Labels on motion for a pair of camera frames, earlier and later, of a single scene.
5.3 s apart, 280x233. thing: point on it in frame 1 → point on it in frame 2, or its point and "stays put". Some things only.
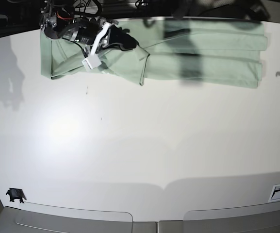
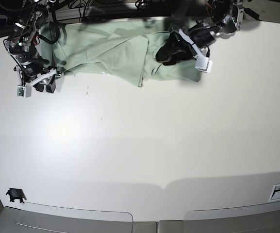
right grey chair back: [277, 217] stays put
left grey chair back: [74, 220] stays put
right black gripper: [87, 31] → [31, 70]
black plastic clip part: [16, 193] stays put
